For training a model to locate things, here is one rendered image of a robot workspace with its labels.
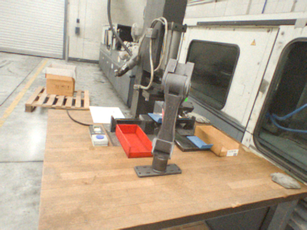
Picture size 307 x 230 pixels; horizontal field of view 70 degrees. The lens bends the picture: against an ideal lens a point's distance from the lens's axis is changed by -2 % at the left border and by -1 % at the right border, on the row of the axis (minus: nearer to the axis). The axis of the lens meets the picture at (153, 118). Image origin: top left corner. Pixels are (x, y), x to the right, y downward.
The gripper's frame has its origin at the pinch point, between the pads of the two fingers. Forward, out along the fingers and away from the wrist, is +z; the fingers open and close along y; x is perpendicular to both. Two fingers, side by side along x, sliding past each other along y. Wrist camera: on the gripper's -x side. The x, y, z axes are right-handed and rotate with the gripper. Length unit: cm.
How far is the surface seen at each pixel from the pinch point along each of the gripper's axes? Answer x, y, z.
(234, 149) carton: -34.8, -20.9, -6.1
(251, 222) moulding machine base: -64, -50, 30
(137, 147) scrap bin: 15.3, -13.6, 6.8
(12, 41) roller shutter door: 209, 789, 513
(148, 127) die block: 4.5, 1.6, 9.6
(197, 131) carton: -25.2, -1.5, 4.5
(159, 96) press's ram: 3.5, 10.7, -7.1
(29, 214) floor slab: 61, -5, 120
